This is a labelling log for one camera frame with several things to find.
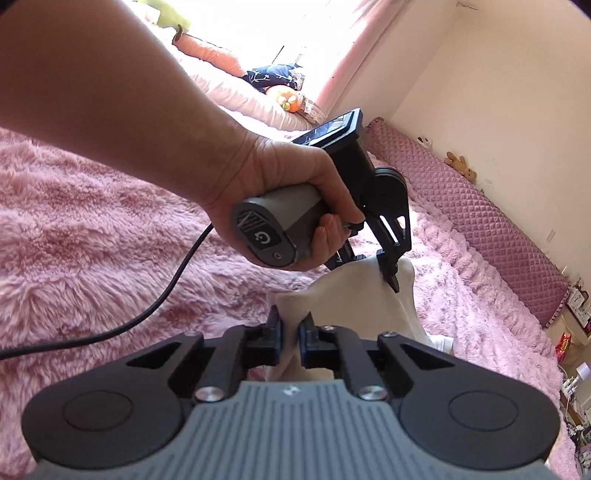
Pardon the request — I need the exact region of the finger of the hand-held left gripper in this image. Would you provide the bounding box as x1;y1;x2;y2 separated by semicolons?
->
323;222;371;274
376;213;413;294

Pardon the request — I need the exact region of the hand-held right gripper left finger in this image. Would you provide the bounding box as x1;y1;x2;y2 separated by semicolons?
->
124;307;284;403

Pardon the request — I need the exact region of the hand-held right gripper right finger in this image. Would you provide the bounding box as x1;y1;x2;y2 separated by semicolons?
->
299;314;455;401

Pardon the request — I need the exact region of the pale long-sleeve sweatshirt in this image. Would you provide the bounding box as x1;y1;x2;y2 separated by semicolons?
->
249;256;458;384

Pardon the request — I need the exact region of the person's left forearm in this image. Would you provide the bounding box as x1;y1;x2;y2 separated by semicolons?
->
0;0;254;213

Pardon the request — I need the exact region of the person's left hand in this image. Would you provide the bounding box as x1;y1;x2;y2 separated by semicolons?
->
203;131;365;273

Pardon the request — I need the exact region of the purple quilted headboard cushion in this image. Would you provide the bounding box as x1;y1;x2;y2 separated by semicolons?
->
365;117;571;328

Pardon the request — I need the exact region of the orange plush toy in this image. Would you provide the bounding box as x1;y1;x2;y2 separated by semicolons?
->
268;85;301;114

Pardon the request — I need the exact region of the navy floral pillow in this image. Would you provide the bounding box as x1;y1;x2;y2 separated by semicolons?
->
245;65;305;90

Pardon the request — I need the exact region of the pink pillow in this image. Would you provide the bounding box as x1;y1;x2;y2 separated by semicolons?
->
173;32;247;77

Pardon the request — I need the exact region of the pink fluffy blanket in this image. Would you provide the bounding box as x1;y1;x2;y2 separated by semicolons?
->
0;127;578;480

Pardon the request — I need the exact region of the pink curtain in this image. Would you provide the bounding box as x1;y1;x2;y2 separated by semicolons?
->
314;0;462;121

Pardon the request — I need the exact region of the red snack bag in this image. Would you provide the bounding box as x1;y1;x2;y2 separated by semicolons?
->
554;333;573;365

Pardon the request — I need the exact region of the cluttered bedside shelf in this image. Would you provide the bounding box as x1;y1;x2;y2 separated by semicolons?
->
566;277;591;333

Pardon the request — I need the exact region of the green plush toy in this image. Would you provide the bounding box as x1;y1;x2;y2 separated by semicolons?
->
139;0;192;42

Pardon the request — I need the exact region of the black cable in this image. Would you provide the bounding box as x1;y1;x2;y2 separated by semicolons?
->
0;224;215;361

